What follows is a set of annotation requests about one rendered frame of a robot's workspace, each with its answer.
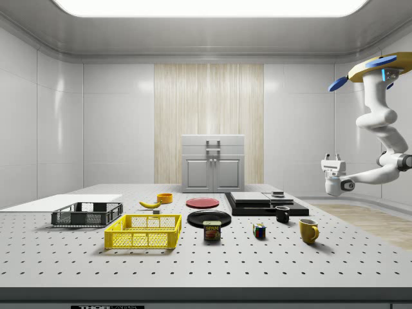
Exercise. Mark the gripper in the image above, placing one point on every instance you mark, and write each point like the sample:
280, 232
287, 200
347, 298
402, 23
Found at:
333, 166

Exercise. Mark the yellow bowl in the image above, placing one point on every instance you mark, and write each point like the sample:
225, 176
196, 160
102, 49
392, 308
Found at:
164, 199

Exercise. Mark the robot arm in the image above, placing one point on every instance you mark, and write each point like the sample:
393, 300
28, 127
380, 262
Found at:
376, 96

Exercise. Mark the black mug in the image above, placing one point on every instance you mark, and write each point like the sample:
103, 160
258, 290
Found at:
282, 215

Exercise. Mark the yellow mug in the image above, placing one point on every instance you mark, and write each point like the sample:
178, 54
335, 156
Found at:
307, 232

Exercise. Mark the puzzle cube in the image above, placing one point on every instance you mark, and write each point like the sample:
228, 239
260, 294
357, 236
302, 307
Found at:
259, 231

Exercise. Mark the white cabinet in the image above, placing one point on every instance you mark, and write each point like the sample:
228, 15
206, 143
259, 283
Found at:
212, 167

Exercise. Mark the red plate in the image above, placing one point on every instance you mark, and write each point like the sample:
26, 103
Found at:
202, 202

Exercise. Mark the black plate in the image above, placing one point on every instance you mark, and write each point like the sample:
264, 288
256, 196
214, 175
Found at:
206, 216

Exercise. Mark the flat-sided can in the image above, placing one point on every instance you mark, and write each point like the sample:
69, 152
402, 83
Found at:
211, 231

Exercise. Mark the banana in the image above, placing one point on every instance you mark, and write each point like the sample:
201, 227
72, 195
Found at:
149, 204

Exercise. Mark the yellow basket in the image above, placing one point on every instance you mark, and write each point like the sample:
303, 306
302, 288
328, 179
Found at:
141, 239

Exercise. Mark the dark grey basket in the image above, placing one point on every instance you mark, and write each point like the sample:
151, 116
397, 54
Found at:
64, 218

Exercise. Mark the white board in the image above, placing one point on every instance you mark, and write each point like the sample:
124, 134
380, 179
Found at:
58, 202

